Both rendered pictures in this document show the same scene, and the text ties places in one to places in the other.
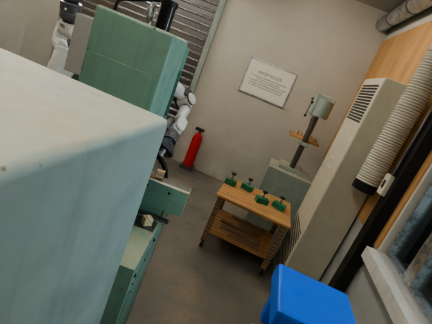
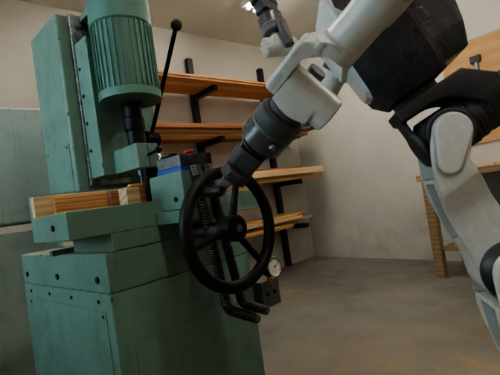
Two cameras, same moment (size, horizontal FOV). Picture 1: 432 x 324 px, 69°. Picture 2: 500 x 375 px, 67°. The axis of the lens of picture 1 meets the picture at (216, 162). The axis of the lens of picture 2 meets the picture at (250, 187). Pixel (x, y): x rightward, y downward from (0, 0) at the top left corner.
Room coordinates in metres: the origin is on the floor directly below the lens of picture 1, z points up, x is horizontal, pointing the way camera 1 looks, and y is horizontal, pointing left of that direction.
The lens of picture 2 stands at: (2.25, -0.23, 0.87)
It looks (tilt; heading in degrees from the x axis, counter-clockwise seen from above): 2 degrees up; 134
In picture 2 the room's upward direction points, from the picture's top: 8 degrees counter-clockwise
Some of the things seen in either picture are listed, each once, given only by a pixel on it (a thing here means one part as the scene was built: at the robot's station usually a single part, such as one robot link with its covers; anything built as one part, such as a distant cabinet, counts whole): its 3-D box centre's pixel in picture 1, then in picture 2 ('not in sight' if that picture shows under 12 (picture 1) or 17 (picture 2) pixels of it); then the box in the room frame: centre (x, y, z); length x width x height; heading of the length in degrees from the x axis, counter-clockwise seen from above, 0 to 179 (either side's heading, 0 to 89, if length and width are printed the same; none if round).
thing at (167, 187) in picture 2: not in sight; (188, 190); (1.45, 0.36, 0.91); 0.15 x 0.14 x 0.09; 92
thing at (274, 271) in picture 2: not in sight; (271, 269); (1.46, 0.61, 0.65); 0.06 x 0.04 x 0.08; 92
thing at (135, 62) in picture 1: (115, 137); (88, 137); (0.97, 0.33, 1.16); 0.22 x 0.22 x 0.72; 2
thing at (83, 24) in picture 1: (87, 46); not in sight; (0.94, 0.48, 1.40); 0.10 x 0.06 x 0.16; 2
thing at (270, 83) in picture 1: (267, 82); not in sight; (4.23, -0.23, 1.48); 0.64 x 0.02 x 0.46; 85
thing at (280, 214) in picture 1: (247, 218); not in sight; (2.65, -0.46, 0.32); 0.66 x 0.57 x 0.64; 83
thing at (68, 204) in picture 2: not in sight; (162, 195); (1.26, 0.41, 0.92); 0.62 x 0.02 x 0.04; 92
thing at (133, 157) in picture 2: not in sight; (136, 161); (1.24, 0.35, 1.03); 0.14 x 0.07 x 0.09; 2
